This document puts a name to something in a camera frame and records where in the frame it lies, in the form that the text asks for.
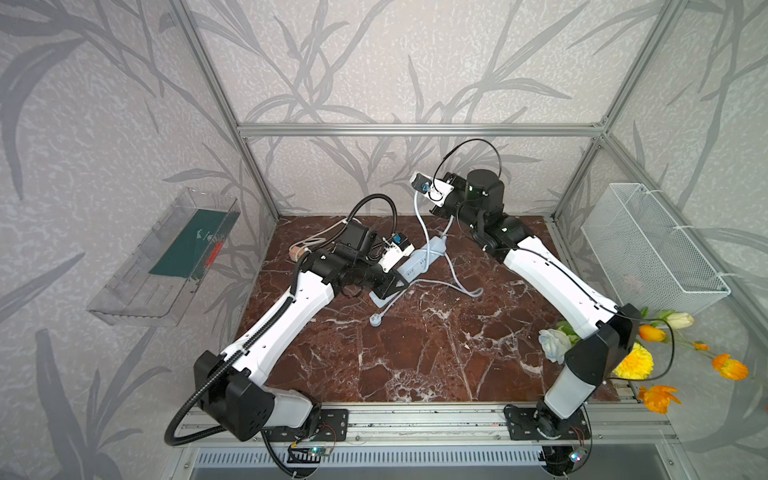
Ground clear plastic wall bin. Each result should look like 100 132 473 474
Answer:
87 188 241 327

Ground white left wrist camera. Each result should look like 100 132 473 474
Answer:
378 233 414 273

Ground artificial flower bouquet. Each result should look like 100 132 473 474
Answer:
539 311 749 414

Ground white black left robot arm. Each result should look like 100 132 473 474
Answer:
194 220 414 441

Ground green card in bin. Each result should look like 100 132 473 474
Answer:
150 209 227 281

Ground cream white extension cord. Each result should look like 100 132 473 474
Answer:
289 217 349 260

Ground black corrugated cable conduit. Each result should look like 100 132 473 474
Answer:
163 193 400 448

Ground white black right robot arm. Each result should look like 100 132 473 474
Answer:
423 169 639 439

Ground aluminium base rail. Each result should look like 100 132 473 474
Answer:
173 400 679 448

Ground white wire mesh basket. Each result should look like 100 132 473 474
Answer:
581 183 731 315

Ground light blue power strip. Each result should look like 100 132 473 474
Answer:
369 236 446 307

